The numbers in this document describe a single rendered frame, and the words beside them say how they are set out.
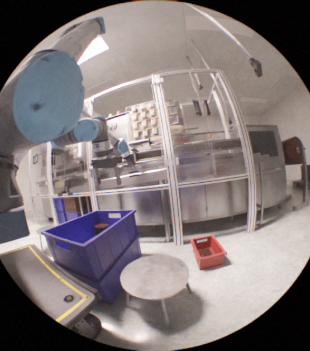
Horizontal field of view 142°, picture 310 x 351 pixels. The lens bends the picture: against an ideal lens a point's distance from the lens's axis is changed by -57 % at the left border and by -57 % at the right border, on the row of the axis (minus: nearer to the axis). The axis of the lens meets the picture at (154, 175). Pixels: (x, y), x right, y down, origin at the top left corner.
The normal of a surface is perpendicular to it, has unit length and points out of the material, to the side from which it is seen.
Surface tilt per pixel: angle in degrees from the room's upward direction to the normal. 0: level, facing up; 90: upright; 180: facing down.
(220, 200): 90
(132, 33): 180
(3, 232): 90
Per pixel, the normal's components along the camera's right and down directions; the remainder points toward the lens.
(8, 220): 0.94, -0.12
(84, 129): 0.22, 0.37
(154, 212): -0.20, 0.00
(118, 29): 0.12, 0.99
